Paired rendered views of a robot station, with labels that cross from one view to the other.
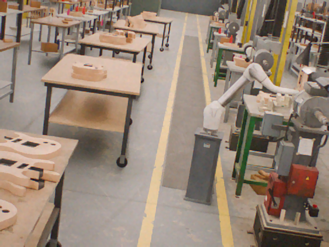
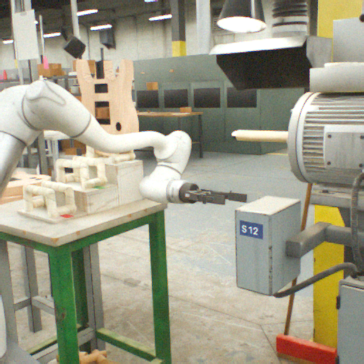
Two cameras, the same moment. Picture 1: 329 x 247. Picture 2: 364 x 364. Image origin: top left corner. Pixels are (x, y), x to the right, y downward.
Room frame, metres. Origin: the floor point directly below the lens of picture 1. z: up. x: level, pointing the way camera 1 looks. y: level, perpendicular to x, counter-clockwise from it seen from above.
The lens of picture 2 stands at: (4.22, 0.06, 1.41)
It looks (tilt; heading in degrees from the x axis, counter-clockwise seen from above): 11 degrees down; 309
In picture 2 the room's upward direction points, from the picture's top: 2 degrees counter-clockwise
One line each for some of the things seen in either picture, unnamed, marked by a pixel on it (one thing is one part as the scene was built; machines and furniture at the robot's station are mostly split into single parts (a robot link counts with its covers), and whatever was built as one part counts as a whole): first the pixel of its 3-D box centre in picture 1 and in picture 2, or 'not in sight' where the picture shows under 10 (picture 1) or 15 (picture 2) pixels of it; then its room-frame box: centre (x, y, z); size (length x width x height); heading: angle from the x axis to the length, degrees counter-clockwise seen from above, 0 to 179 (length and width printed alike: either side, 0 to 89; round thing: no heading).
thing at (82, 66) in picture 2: not in sight; (84, 70); (5.87, -1.37, 1.49); 0.07 x 0.04 x 0.10; 176
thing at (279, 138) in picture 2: not in sight; (264, 136); (4.91, -1.22, 1.25); 0.18 x 0.03 x 0.03; 179
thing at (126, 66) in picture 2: not in sight; (124, 70); (5.61, -1.35, 1.48); 0.07 x 0.04 x 0.09; 176
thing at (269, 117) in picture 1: (275, 129); (298, 256); (4.68, -0.97, 0.99); 0.24 x 0.21 x 0.26; 179
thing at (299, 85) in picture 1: (302, 78); (106, 108); (5.74, -1.36, 1.33); 0.35 x 0.04 x 0.40; 176
